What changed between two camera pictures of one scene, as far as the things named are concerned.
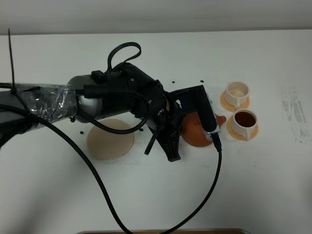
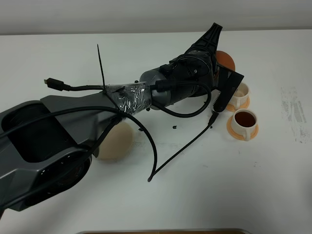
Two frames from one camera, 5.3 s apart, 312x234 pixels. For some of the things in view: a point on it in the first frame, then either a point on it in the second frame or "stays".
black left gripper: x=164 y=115 -> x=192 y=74
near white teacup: x=244 y=122 stays
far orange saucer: x=230 y=107 stays
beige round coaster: x=109 y=146 stays
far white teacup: x=237 y=93 stays
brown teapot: x=192 y=131 -> x=224 y=60
